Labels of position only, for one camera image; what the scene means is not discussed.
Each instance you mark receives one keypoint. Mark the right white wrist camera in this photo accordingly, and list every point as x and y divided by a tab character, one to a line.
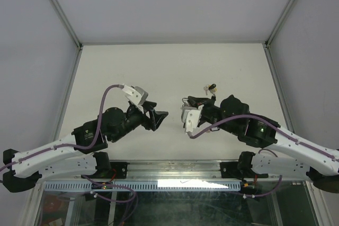
191	117

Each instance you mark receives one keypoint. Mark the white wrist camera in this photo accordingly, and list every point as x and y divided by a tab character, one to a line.
191	117
135	95

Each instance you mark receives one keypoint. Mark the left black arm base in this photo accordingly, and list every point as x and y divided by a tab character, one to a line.
117	170

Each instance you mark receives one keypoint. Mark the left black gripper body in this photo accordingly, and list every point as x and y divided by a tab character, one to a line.
134	118

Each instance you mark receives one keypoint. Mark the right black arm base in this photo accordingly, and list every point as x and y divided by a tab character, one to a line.
229	170

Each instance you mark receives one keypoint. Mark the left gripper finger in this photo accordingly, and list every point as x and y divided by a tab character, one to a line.
156	118
149	106

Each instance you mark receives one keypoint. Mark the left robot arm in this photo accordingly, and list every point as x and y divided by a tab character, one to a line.
81	152

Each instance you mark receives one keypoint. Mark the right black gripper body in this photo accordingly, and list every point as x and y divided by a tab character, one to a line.
212	112

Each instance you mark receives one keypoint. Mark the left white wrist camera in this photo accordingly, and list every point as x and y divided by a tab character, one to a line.
135	95

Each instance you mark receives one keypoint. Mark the aluminium mounting rail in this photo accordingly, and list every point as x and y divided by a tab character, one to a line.
185	169

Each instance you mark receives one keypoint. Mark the yellow black tag key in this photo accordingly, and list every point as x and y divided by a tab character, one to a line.
210	89

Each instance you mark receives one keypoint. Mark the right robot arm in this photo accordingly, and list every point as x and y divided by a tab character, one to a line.
304	159

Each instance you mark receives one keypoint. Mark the grey slotted cable duct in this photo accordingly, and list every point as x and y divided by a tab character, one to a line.
160	185

